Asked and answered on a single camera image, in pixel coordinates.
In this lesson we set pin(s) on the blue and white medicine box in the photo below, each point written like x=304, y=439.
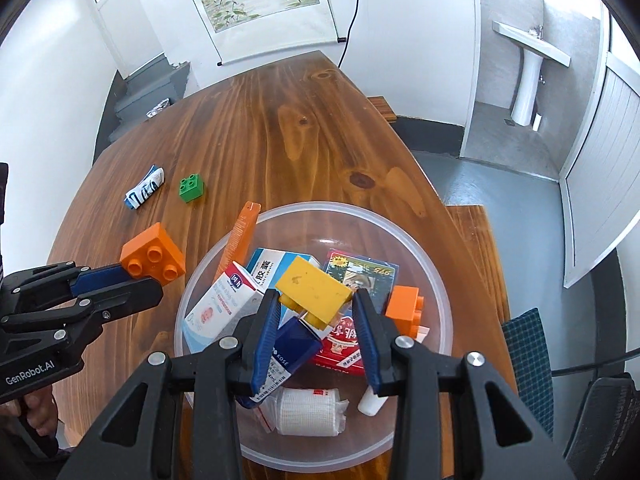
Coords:
x=267, y=267

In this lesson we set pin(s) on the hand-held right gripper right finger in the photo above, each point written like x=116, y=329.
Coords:
x=370, y=350

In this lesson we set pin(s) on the dark blue small box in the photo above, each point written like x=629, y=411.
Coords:
x=295, y=347

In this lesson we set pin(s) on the white ointment tube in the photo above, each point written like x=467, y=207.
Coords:
x=370, y=405

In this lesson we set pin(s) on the blue plaid cushion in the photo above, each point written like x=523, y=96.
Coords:
x=530, y=360

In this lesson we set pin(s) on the large orange toy block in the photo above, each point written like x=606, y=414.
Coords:
x=150, y=250

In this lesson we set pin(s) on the small orange toy block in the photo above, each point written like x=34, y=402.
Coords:
x=402, y=305

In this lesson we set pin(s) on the blue and white sachet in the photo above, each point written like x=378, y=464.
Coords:
x=145, y=187

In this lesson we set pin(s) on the green toy block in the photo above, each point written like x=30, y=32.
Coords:
x=192, y=188

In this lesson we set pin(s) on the person's left hand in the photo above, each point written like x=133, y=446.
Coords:
x=42, y=412

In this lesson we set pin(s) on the pink and white box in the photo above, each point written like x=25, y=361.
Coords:
x=220, y=310

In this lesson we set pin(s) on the yellow toy block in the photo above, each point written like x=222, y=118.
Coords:
x=310, y=285

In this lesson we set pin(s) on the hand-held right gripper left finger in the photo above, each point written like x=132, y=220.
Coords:
x=262, y=350

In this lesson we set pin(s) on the orange comb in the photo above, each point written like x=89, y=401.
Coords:
x=240, y=240

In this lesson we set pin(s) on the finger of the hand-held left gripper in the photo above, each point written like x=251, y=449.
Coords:
x=100, y=280
x=130, y=297

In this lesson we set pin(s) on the white bandage roll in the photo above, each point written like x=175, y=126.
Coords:
x=310, y=412

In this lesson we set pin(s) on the grey stairs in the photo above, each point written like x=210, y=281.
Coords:
x=145, y=95

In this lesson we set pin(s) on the black office chair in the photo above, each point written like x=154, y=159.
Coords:
x=605, y=425

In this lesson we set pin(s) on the red playing card box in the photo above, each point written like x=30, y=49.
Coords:
x=365, y=270

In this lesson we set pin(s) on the wooden bench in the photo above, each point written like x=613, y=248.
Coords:
x=384, y=109

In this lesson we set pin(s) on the white pedestal sink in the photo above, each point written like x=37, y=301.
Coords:
x=527, y=80

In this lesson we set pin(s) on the clear plastic bowl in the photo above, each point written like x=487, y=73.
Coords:
x=425, y=260

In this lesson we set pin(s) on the white panelled door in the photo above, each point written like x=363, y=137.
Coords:
x=600, y=170

